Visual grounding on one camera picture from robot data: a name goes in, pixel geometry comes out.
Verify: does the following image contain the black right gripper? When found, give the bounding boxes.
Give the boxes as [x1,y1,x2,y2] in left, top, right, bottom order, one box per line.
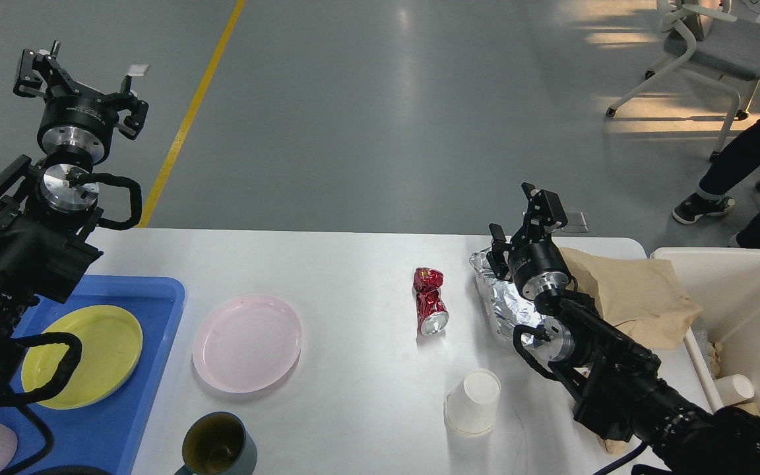
[488,183,572,300]

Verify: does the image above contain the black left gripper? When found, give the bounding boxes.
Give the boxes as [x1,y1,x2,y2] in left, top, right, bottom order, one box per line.
[13,40,150,166]

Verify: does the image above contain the pink plate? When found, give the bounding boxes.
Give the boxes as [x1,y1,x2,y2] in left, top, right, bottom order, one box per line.
[192,294,303,394]

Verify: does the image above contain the dark teal mug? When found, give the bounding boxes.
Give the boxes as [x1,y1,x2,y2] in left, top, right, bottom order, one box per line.
[175,412,257,474]

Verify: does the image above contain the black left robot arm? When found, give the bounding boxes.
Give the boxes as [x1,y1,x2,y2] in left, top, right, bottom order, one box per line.
[0,40,150,474]

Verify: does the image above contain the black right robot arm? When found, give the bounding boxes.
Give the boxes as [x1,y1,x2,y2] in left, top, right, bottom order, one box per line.
[488,183,760,474]

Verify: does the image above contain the floor outlet plate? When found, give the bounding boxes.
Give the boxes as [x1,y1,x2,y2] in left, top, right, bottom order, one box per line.
[561,212,589,234]

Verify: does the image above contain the crumpled aluminium foil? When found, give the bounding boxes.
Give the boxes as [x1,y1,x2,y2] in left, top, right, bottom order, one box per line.
[468,249,543,349]

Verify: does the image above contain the crushed red soda can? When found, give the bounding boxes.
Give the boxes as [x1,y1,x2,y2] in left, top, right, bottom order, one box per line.
[413,267,449,336]

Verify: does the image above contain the brown paper bag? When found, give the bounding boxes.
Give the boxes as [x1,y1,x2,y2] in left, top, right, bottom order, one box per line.
[560,247,703,350]

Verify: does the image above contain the white paper cup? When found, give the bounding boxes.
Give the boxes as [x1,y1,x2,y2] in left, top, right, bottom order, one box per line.
[444,369,501,438]

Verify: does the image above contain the white plastic bin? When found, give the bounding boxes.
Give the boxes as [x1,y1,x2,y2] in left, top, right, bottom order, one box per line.
[652,247,760,412]

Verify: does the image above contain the yellow plate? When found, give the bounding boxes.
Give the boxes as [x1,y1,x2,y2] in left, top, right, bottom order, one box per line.
[40,305,144,410]

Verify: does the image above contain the paper cup in bin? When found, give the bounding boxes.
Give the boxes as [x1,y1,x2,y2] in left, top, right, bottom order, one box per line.
[714,375,756,407]

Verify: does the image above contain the grey office chair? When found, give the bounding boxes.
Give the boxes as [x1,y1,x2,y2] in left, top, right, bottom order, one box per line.
[605,1,760,162]

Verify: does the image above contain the blue plastic tray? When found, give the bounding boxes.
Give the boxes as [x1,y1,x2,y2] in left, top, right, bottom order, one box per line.
[0,276,186,474]

